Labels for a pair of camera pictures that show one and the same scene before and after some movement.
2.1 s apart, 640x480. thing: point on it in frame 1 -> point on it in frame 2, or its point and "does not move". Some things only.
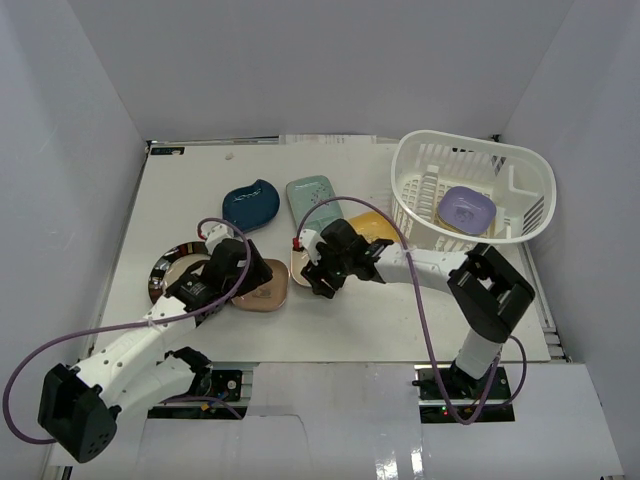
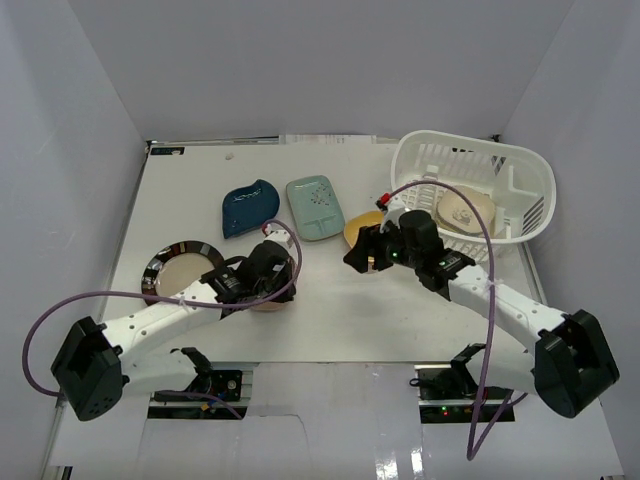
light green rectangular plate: [306, 192] does not move
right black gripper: [315, 274] -> [364, 247]
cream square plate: [298, 261] -> [457, 213]
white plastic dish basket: [450, 192] does not move
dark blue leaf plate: [251, 206] does not move
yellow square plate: [374, 225] does not move
